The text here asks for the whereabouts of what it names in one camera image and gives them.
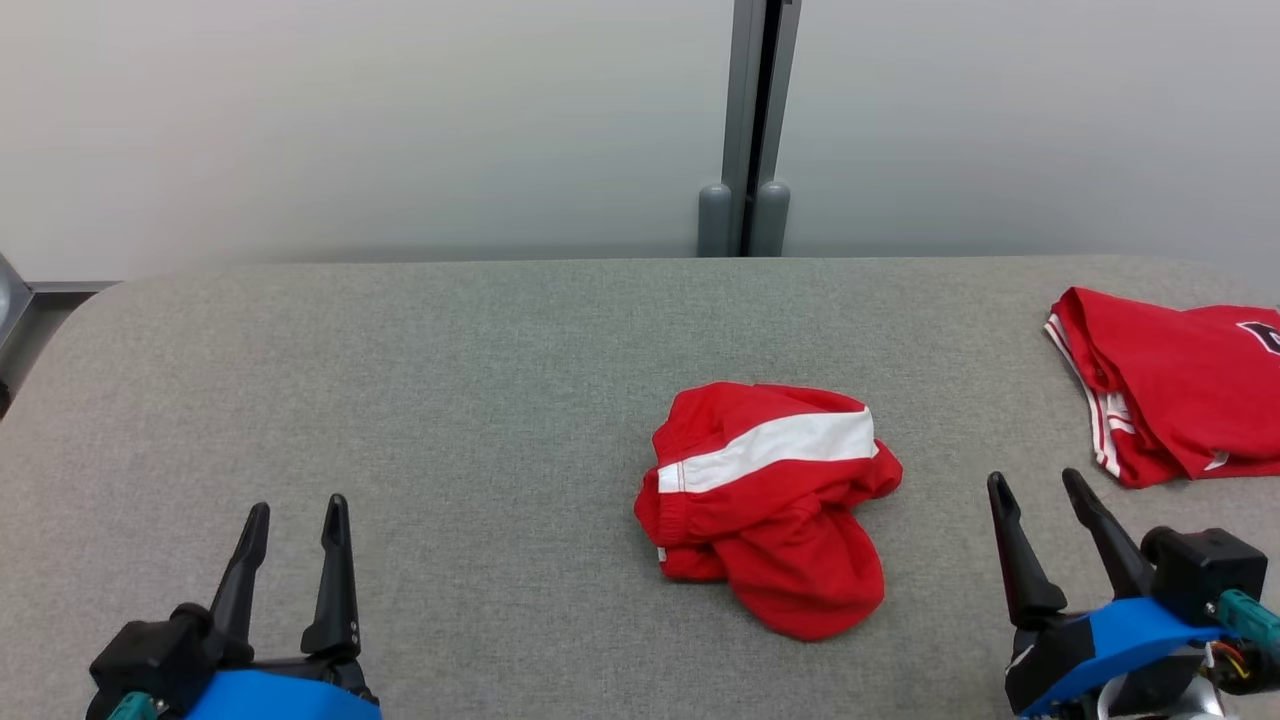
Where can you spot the red shorts with white stripe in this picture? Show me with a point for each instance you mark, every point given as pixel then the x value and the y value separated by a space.
pixel 790 540

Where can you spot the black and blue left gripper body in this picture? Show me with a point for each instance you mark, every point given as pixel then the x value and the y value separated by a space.
pixel 290 698

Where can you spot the teal right camera connector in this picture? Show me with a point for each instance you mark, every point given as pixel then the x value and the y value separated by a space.
pixel 1250 615

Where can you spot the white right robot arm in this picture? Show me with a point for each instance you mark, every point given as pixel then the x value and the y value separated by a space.
pixel 1205 705

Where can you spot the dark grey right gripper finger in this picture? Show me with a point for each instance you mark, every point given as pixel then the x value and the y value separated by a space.
pixel 1025 575
pixel 1115 550

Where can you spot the teal left camera connector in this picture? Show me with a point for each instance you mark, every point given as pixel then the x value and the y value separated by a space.
pixel 135 708

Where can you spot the teal camera connector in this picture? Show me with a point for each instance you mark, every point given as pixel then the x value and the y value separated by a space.
pixel 135 708
pixel 1250 615

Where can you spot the grey partition post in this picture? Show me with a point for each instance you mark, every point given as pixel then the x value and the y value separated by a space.
pixel 740 90
pixel 12 300

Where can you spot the red jersey with white sleeves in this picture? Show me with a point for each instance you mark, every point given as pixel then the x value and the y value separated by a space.
pixel 1170 390

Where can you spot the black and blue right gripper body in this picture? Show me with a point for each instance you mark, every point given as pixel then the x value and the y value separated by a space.
pixel 1120 635

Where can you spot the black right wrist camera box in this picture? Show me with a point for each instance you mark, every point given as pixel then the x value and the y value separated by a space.
pixel 1205 570

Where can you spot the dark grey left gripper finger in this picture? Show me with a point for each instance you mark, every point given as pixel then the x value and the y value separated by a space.
pixel 240 590
pixel 337 600

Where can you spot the grey cylinder post foot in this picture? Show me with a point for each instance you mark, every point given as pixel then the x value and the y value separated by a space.
pixel 714 225
pixel 771 222

